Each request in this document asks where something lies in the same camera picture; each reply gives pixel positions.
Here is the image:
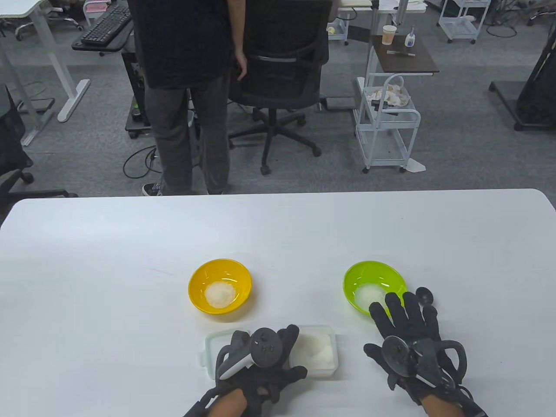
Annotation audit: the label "pink box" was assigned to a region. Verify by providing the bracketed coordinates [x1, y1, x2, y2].
[83, 0, 114, 16]

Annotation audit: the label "person's right forearm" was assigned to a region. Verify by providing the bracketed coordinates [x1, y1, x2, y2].
[421, 393, 467, 417]

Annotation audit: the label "black computer tower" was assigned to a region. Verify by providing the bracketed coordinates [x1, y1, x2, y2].
[121, 48, 146, 126]

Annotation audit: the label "black floor cable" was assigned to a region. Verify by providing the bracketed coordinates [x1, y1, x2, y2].
[123, 146, 162, 179]

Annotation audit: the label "person's left hand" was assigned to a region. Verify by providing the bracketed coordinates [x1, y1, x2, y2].
[216, 324, 308, 402]

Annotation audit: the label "person's right hand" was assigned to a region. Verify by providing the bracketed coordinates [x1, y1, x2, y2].
[364, 292, 461, 407]

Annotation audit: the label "black mesh office chair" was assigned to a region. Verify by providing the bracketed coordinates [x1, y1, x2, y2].
[228, 0, 333, 175]

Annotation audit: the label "crumpled white tissues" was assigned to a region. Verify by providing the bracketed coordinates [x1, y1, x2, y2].
[364, 85, 411, 107]

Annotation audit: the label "black keyboard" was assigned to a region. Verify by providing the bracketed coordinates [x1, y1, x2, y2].
[80, 4, 133, 46]

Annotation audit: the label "yellow plastic bowl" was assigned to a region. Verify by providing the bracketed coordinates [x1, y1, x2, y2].
[188, 259, 253, 314]

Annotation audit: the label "white utility cart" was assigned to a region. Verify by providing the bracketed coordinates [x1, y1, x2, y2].
[438, 0, 492, 44]

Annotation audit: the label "clear lid with green seal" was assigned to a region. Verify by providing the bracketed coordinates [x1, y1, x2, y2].
[199, 330, 237, 381]

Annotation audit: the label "black keyboard tray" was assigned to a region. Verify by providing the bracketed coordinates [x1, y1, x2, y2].
[72, 2, 136, 56]

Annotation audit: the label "black swivel chair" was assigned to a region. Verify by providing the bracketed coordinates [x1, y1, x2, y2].
[0, 85, 79, 218]

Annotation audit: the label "black floor stand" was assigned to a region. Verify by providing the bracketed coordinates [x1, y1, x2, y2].
[489, 41, 556, 132]

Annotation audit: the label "clear plastic sugar container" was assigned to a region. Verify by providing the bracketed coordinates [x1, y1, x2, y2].
[289, 325, 339, 377]

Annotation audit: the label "dark brown side table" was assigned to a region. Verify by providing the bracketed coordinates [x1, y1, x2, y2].
[370, 35, 440, 76]

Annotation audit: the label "white desk with grey legs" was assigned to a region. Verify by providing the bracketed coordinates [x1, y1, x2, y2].
[334, 0, 426, 27]

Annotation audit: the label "person's left forearm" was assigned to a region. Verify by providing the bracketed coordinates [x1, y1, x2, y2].
[204, 387, 249, 417]

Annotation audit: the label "small white trolley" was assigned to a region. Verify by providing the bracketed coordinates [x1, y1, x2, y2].
[327, 13, 350, 46]

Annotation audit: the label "white sugar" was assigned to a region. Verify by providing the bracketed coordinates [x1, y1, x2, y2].
[355, 285, 387, 310]
[292, 334, 333, 367]
[204, 281, 238, 308]

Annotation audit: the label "green plastic bowl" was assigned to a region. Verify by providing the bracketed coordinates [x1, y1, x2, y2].
[343, 261, 408, 324]

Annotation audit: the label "white wire rolling cart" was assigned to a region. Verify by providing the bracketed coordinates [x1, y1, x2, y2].
[354, 73, 422, 174]

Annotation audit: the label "white standing desk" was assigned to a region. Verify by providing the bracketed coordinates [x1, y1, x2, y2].
[0, 0, 92, 148]

